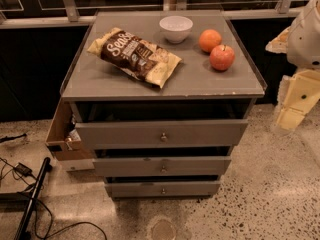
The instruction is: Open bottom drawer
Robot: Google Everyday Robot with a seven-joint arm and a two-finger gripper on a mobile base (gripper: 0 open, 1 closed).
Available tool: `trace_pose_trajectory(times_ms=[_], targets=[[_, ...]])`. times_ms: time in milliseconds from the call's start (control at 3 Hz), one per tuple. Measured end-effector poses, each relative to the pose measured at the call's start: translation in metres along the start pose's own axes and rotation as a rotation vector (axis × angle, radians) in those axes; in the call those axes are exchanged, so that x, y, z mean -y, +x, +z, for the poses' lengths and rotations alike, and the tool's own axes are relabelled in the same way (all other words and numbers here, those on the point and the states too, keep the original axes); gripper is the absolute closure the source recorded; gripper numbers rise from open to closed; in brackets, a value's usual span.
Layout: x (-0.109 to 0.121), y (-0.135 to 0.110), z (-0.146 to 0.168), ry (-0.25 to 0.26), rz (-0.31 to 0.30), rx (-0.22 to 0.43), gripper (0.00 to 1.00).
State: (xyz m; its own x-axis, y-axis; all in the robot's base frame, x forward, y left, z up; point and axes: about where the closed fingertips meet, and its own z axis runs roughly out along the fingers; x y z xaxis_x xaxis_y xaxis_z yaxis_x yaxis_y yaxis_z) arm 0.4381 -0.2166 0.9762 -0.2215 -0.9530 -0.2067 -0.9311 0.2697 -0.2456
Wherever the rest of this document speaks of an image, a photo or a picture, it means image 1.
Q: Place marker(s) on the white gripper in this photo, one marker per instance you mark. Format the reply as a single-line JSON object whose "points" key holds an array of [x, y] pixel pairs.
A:
{"points": [[305, 40]]}

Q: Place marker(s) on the grey bottom drawer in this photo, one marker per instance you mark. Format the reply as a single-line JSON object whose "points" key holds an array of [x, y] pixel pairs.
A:
{"points": [[162, 189]]}

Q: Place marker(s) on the grey drawer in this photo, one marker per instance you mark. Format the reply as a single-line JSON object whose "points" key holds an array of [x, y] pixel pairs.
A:
{"points": [[161, 166], [162, 189], [161, 134]]}

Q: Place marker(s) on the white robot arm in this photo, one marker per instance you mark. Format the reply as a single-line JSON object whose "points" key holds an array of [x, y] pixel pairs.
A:
{"points": [[300, 42]]}

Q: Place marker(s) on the grey drawer cabinet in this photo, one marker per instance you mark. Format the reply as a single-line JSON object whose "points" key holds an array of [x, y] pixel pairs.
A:
{"points": [[99, 92]]}

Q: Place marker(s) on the grey middle drawer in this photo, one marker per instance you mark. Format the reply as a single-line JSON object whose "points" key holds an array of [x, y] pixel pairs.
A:
{"points": [[161, 166]]}

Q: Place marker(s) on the grey top drawer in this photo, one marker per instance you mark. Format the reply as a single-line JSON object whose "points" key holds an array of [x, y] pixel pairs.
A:
{"points": [[161, 134]]}

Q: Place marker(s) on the red apple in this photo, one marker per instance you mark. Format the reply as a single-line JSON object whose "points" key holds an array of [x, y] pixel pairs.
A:
{"points": [[222, 57]]}

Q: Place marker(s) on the orange fruit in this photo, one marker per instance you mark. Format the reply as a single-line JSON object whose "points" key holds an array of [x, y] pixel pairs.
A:
{"points": [[209, 39]]}

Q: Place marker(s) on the white ceramic bowl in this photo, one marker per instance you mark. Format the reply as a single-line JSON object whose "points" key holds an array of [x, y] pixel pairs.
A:
{"points": [[176, 28]]}

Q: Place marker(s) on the metal window railing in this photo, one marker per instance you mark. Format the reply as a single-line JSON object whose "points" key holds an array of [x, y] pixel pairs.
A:
{"points": [[38, 13]]}

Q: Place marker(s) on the brown snack chip bag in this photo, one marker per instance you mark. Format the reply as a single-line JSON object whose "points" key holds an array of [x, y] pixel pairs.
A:
{"points": [[141, 59]]}

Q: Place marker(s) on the cardboard box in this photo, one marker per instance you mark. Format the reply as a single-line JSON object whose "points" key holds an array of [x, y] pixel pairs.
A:
{"points": [[62, 139]]}

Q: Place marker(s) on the black power adapter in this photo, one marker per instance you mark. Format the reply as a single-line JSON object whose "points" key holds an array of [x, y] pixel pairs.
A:
{"points": [[23, 169]]}

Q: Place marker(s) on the black pole on floor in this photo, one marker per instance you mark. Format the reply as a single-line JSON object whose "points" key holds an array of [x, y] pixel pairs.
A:
{"points": [[32, 199]]}

